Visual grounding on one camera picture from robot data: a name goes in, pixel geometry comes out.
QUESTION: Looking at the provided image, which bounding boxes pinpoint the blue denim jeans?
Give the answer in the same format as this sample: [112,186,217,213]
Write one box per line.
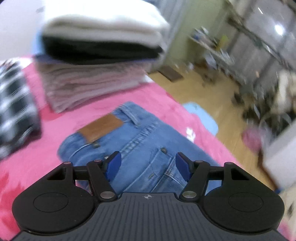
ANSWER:
[58,102,217,194]

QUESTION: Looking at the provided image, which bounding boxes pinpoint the light blue plastic stool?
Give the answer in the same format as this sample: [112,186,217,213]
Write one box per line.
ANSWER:
[183,102,219,136]

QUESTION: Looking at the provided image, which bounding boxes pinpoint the pink plastic bag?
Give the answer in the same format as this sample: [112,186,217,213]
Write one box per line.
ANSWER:
[241,126,262,153]

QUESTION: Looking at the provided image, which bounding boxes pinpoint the pink floral bed blanket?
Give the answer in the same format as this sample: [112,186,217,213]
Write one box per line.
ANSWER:
[0,55,276,240]

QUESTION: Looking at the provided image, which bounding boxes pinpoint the pink patterned folded garment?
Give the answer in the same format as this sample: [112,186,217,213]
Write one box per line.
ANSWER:
[35,61,152,113]

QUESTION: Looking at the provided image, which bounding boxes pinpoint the black white plaid garment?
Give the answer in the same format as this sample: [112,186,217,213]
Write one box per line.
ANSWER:
[1,60,41,160]

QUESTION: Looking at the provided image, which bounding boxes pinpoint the wheelchair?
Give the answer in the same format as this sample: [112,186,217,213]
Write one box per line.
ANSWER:
[231,81,295,136]

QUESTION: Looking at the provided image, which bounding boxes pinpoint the brown floor mat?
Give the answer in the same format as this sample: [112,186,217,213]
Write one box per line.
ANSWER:
[158,66,184,82]

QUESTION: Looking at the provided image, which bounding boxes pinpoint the beige coat on wheelchair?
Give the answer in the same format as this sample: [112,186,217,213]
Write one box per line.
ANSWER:
[274,70,295,114]

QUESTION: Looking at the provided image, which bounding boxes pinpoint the cluttered side table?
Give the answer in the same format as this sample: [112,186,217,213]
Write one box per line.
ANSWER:
[189,27,245,84]

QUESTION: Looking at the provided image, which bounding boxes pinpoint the black folded garment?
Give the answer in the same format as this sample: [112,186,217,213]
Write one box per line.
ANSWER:
[40,34,166,65]

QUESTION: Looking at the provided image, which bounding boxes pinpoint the white folded sweater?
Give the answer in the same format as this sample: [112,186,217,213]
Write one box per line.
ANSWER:
[41,1,170,48]

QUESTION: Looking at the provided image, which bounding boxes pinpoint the grey curtain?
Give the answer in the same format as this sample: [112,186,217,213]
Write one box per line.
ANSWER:
[148,1,192,73]

